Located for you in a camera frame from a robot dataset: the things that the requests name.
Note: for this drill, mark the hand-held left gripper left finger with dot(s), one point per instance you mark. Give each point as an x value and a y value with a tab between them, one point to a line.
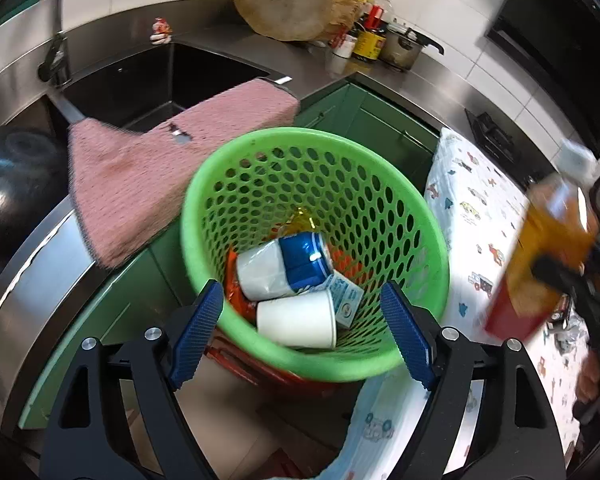
195	340

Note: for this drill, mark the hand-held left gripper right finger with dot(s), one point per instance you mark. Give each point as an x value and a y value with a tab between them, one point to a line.
407	335

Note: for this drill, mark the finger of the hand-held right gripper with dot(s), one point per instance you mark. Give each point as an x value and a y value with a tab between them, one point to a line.
555	271

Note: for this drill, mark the amber drink bottle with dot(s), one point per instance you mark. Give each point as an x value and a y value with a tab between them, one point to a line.
545	225

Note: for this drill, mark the orange snack packet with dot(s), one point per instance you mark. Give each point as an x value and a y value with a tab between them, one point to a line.
232	295

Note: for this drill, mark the small white blue carton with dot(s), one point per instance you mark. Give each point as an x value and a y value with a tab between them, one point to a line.
347	302

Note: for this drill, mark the white paper cup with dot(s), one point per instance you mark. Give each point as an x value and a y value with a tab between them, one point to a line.
295	317

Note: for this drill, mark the blue white can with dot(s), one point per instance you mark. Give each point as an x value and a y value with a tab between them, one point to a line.
300	255

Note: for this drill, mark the yellow snack bag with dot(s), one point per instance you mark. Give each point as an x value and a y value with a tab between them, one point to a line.
302	220

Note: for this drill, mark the green plastic basket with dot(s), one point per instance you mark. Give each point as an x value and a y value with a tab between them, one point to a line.
230	180

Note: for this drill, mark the person's right hand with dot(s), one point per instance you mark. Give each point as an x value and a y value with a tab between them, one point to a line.
590	380

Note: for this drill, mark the red plastic stool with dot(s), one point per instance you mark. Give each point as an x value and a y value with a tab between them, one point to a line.
260	372

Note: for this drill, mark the printed tablecloth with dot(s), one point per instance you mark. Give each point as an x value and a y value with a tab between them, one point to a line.
475	185

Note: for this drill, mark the black gas stove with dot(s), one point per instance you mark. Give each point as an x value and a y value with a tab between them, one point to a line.
495	132

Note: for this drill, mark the pink towel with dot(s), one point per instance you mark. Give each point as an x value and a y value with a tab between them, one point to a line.
130	160

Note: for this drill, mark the black range hood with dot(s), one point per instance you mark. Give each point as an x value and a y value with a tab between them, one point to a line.
570	35

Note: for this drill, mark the black wok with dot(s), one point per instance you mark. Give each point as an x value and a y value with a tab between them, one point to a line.
10	170

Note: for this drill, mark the steel sink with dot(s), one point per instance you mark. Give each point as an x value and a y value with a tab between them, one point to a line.
145	80

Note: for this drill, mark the steel pot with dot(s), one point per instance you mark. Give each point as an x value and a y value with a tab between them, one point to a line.
400	50

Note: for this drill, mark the yellow label tin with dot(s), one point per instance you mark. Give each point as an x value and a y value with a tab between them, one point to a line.
369	45

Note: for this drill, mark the small red white figurine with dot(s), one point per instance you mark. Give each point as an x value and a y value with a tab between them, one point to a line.
161	30

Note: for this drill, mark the steel faucet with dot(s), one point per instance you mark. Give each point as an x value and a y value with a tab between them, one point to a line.
55	60

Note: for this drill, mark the round wooden chopping block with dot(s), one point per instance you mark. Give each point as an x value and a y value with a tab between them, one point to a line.
285	0

